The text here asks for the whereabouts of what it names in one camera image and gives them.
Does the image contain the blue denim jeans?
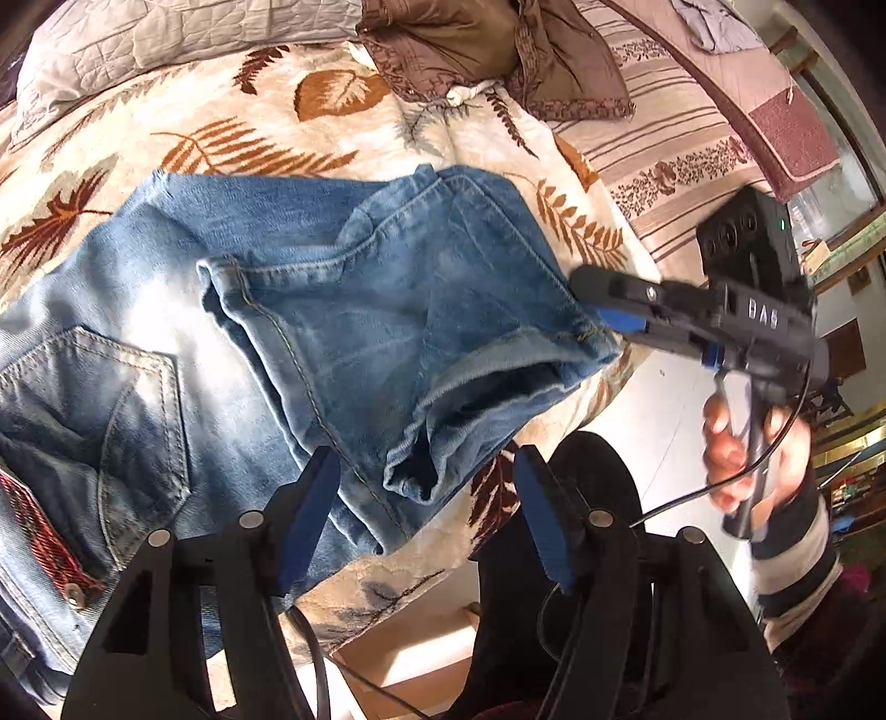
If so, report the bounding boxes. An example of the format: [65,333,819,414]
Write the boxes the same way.
[2,165,619,705]

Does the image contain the right striped sleeve forearm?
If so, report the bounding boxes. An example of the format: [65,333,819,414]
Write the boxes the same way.
[748,469,886,693]

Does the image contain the pink folded blanket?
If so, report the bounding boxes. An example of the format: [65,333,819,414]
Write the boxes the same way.
[608,2,839,203]

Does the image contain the striped floral bed sheet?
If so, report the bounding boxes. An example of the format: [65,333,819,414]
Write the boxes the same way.
[551,2,770,285]

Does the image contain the brown satin pillow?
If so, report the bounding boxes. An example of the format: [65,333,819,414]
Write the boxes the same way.
[356,0,633,121]

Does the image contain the cream leaf-print fleece blanket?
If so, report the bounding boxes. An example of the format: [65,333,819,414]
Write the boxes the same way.
[2,47,655,644]

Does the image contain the grey quilted bedspread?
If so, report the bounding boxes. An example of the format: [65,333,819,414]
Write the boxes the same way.
[12,0,362,144]

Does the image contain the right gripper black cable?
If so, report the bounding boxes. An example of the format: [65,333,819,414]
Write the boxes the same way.
[536,358,816,666]

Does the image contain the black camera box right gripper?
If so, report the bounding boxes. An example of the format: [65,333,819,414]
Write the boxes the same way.
[696,186,811,305]

